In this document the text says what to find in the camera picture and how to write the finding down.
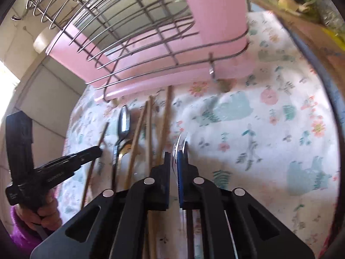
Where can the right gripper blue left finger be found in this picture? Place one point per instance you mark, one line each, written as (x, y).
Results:
(159, 191)

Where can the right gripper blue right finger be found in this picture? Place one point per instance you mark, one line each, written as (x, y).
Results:
(190, 193)

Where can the dark metal chopstick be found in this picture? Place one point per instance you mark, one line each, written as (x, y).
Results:
(180, 153)

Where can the left hand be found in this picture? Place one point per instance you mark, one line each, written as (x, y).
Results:
(47, 216)

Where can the purple fuzzy left sleeve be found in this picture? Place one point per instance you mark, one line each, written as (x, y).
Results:
(23, 236)

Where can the stainless steel spoon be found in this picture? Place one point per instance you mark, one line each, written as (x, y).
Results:
(123, 130)

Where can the floral animal print cloth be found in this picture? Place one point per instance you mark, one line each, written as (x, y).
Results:
(272, 133)

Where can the pink plastic rack tray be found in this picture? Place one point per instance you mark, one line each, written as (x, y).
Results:
(150, 61)

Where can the white rice cooker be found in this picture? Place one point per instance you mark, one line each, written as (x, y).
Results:
(46, 39)

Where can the pink cup right side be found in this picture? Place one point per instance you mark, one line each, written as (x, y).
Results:
(222, 26)

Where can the cardboard box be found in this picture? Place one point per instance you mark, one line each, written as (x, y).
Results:
(316, 38)

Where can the plastic bag of greens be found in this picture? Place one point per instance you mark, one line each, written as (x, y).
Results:
(322, 12)

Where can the metal wire utensil rack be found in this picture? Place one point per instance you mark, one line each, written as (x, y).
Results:
(107, 23)

